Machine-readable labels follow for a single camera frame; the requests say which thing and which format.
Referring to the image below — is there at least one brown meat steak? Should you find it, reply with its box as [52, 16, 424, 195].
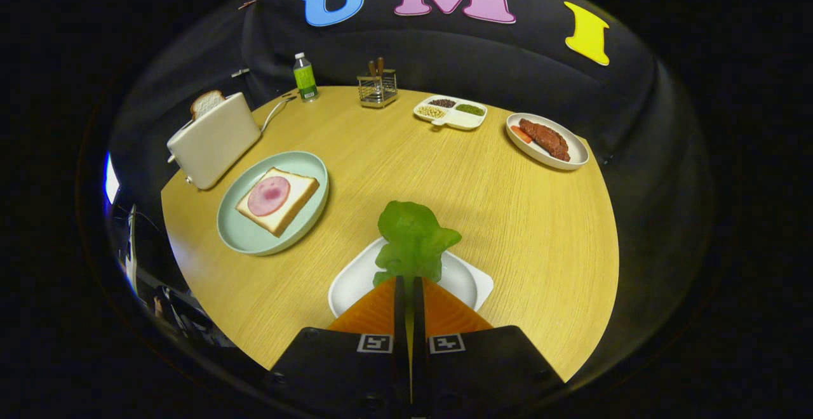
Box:
[519, 119, 571, 162]

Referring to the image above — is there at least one metal wire utensil holder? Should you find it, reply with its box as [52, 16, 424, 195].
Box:
[356, 69, 399, 109]

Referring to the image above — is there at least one white toaster cable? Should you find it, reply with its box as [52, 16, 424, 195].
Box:
[260, 95, 297, 133]

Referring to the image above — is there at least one square white plate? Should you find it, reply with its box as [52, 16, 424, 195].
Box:
[328, 236, 495, 318]

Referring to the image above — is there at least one pink ham slice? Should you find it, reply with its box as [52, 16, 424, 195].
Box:
[247, 176, 291, 217]

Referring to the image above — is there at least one light green plate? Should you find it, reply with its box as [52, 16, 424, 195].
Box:
[217, 150, 330, 256]

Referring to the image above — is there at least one green lettuce leaf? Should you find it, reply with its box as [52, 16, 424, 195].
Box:
[372, 201, 463, 288]

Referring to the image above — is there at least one green label water bottle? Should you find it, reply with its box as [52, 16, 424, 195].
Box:
[293, 52, 319, 102]

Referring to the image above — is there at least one white divided dish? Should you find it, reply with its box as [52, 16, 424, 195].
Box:
[413, 95, 488, 131]

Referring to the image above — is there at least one bread slice under ham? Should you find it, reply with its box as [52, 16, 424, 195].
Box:
[236, 167, 320, 238]

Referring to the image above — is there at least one round white plate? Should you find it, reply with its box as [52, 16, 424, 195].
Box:
[506, 112, 590, 171]

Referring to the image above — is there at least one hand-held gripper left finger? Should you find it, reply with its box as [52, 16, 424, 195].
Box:
[267, 275, 410, 410]

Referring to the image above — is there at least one plain bread slice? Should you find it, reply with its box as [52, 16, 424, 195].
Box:
[190, 90, 226, 121]

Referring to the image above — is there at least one black backdrop cloth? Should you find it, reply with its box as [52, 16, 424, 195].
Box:
[108, 0, 712, 343]

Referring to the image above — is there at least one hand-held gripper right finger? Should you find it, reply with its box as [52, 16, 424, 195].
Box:
[412, 276, 566, 410]

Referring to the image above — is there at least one white toaster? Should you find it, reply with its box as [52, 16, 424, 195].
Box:
[166, 92, 262, 191]

